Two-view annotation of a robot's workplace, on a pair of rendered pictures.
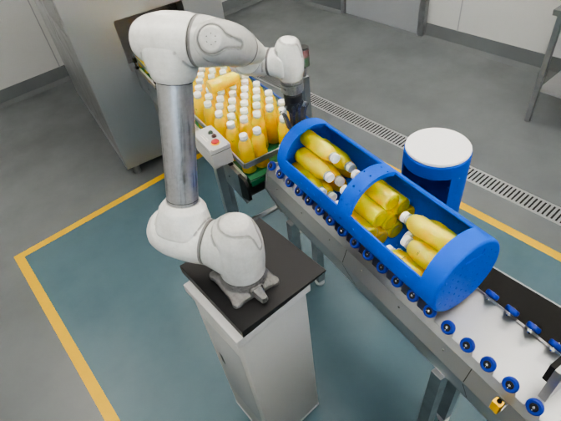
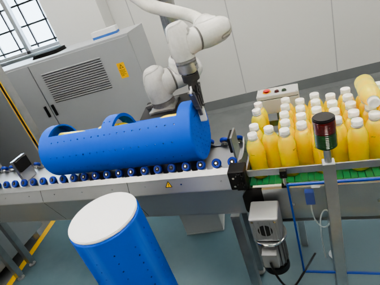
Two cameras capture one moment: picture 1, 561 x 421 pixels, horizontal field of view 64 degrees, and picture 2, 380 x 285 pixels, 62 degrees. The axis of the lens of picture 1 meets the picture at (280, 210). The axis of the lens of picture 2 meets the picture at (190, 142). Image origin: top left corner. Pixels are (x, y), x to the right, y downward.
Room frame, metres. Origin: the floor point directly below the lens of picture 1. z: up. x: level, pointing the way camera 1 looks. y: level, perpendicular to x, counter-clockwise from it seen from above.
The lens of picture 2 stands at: (2.56, -1.03, 1.72)
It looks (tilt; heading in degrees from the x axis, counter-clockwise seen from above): 27 degrees down; 141
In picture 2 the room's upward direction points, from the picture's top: 19 degrees counter-clockwise
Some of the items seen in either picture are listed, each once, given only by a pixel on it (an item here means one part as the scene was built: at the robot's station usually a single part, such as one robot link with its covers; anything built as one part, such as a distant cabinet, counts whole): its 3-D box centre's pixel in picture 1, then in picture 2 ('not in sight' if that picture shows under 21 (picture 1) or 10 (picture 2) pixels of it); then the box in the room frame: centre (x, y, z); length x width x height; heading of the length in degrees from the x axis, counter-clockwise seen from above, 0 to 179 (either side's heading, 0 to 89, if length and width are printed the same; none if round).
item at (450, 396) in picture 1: (453, 388); not in sight; (0.78, -0.62, 0.31); 0.06 x 0.06 x 0.63; 27
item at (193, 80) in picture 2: (293, 101); (192, 82); (1.57, -0.12, 1.32); 0.08 x 0.07 x 0.09; 117
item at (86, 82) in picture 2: not in sight; (72, 119); (-0.90, 0.23, 0.72); 2.15 x 0.54 x 1.45; 35
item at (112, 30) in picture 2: not in sight; (105, 32); (-0.23, 0.67, 1.48); 0.24 x 0.12 x 0.08; 43
